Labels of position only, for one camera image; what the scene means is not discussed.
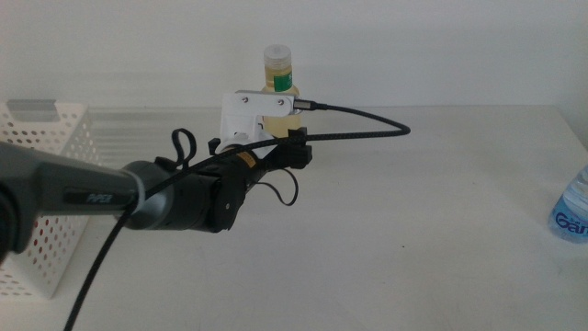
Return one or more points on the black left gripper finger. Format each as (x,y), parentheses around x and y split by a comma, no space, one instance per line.
(213,146)
(296,154)

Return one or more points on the water bottle with blue label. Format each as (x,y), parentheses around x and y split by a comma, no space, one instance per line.
(572,220)

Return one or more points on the white perforated plastic basket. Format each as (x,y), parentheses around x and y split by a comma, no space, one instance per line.
(46,285)

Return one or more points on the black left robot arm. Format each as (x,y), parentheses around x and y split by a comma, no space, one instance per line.
(69,184)

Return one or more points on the clear bottle with yellow liquid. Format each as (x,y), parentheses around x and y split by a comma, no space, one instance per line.
(278,69)

